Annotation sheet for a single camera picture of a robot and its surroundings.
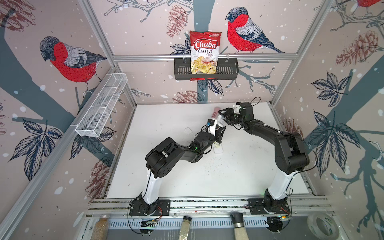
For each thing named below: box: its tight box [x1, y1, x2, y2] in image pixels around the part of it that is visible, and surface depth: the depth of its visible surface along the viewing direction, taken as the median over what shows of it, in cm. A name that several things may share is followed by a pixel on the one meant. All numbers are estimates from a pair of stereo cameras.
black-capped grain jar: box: [230, 212, 249, 240], surface depth 67 cm
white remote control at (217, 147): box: [212, 141, 223, 154], surface depth 96 cm
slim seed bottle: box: [179, 216, 192, 240], surface depth 67 cm
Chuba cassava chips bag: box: [189, 30, 222, 81], surface depth 86 cm
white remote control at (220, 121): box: [215, 114, 226, 128], surface depth 91 cm
